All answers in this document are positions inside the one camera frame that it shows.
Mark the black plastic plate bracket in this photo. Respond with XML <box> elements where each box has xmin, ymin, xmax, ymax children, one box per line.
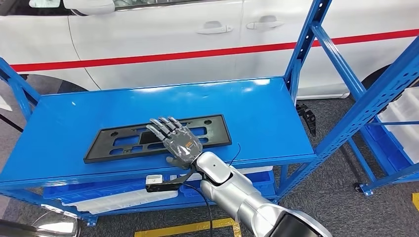
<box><xmin>83</xmin><ymin>114</ymin><xmax>232</xmax><ymax>164</ymax></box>

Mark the blue metal shelf rack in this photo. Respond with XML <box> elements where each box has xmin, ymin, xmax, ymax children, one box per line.
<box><xmin>0</xmin><ymin>0</ymin><xmax>419</xmax><ymax>228</ymax></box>

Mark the blue wheeled shelf rack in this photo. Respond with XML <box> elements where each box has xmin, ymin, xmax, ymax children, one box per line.
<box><xmin>347</xmin><ymin>86</ymin><xmax>419</xmax><ymax>197</ymax></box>

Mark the white car red stripe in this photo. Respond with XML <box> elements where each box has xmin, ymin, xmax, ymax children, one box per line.
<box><xmin>0</xmin><ymin>0</ymin><xmax>419</xmax><ymax>100</ymax></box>

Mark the thin black rod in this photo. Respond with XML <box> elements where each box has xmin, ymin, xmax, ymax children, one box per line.
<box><xmin>0</xmin><ymin>113</ymin><xmax>24</xmax><ymax>133</ymax></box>

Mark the thin black wire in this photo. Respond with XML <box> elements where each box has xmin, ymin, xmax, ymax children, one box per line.
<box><xmin>228</xmin><ymin>143</ymin><xmax>242</xmax><ymax>166</ymax></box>

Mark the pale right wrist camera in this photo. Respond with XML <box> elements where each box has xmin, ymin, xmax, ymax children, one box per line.
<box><xmin>145</xmin><ymin>174</ymin><xmax>180</xmax><ymax>194</ymax></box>

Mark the small black plastic bracket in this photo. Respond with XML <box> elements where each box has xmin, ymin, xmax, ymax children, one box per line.
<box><xmin>296</xmin><ymin>104</ymin><xmax>317</xmax><ymax>137</ymax></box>

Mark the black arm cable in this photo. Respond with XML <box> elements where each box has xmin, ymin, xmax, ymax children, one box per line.
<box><xmin>181</xmin><ymin>183</ymin><xmax>214</xmax><ymax>237</ymax></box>

